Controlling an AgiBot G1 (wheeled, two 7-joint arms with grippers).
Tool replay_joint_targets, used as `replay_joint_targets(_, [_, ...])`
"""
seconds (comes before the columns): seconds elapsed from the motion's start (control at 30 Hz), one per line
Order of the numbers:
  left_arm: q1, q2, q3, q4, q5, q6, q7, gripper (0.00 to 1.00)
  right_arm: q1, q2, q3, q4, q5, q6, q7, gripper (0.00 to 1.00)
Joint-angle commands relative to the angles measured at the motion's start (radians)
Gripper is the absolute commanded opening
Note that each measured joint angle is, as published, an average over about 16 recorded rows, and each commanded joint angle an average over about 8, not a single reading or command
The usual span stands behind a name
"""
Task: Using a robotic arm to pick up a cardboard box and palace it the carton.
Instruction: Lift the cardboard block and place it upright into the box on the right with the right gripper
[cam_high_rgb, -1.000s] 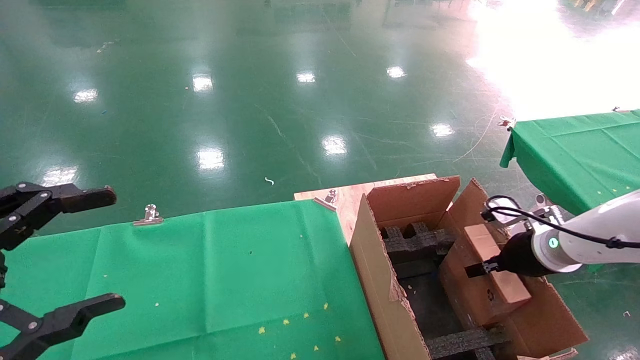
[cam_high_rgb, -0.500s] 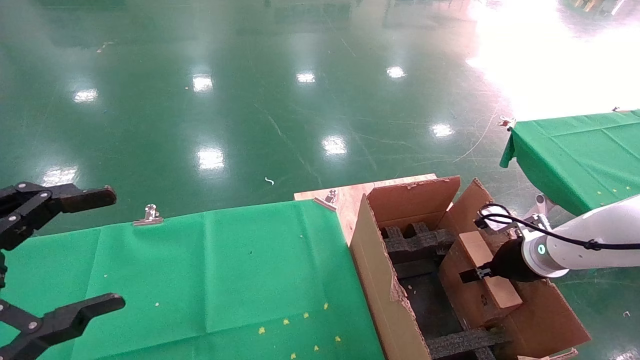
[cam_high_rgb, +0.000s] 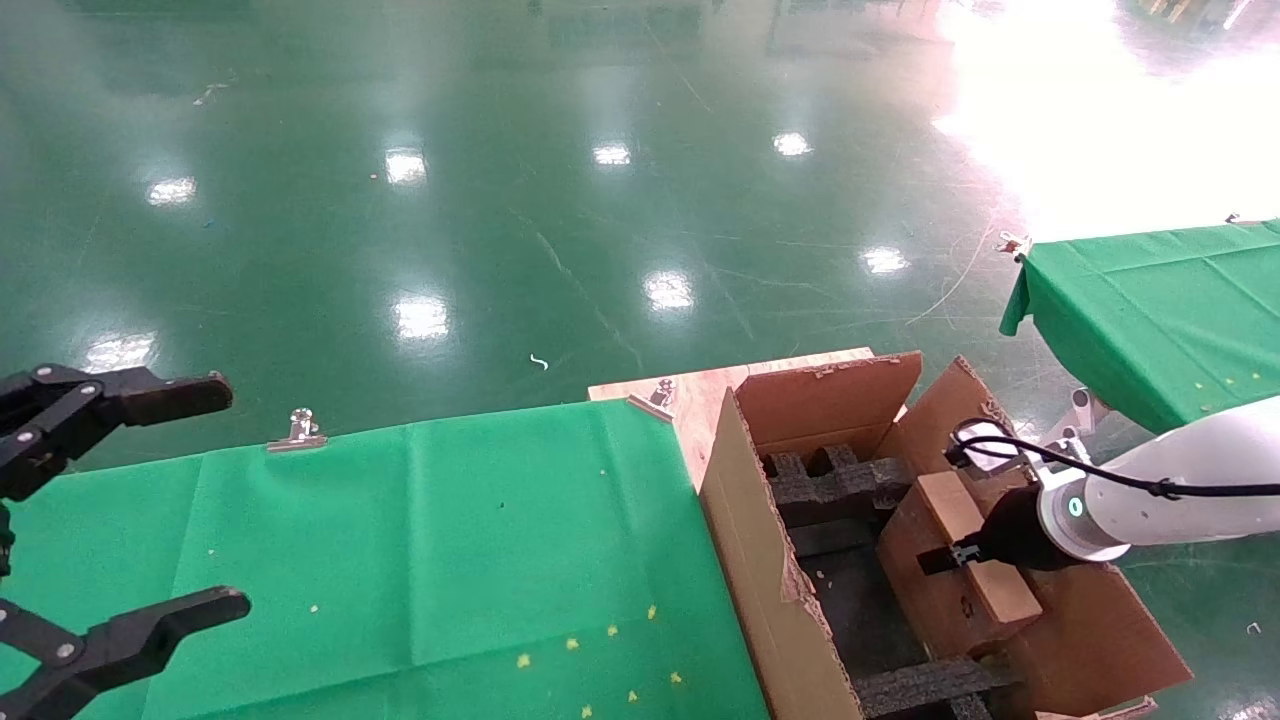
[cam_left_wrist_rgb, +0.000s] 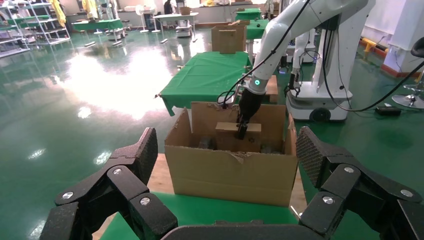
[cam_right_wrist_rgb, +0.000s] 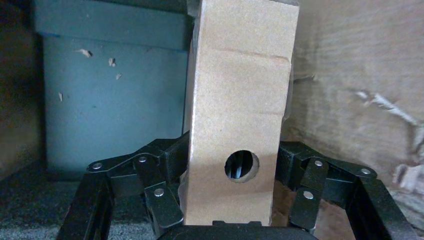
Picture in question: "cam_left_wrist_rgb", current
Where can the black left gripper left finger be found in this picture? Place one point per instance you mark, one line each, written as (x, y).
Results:
(126, 185)

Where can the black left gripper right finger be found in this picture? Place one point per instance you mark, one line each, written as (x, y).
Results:
(348, 185)

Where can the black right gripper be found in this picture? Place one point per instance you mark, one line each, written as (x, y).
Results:
(250, 106)

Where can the small cardboard box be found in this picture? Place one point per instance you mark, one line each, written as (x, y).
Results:
(228, 139)
(228, 41)

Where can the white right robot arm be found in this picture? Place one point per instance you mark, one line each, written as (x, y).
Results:
(275, 36)

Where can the white hanging robot arm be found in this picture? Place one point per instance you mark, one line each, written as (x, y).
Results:
(300, 49)

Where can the large open cardboard carton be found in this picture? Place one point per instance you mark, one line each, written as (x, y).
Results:
(225, 179)

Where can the brown cardboard box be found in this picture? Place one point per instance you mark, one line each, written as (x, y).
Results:
(272, 89)

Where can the upright small cardboard box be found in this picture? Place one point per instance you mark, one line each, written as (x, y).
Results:
(228, 41)

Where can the open brown carton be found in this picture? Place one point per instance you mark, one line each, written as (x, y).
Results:
(215, 39)

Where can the black power adapter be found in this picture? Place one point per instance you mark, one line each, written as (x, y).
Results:
(387, 111)

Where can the chrome base swivel stool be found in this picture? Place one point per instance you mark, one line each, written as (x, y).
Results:
(412, 99)

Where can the small white mobile robot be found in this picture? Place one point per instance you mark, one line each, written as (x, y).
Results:
(184, 30)

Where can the white wheeled robot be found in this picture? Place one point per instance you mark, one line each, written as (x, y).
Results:
(341, 63)

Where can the white long table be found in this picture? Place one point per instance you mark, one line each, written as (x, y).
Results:
(175, 15)

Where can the white standing fan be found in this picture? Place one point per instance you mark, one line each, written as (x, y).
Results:
(140, 10)

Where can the white metal shelving rack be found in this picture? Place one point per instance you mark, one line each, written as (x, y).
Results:
(54, 40)

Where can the yellow hanging garment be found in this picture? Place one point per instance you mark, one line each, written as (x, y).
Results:
(89, 6)
(59, 11)

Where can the silver camera mounting bracket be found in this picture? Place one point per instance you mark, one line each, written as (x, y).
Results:
(239, 94)

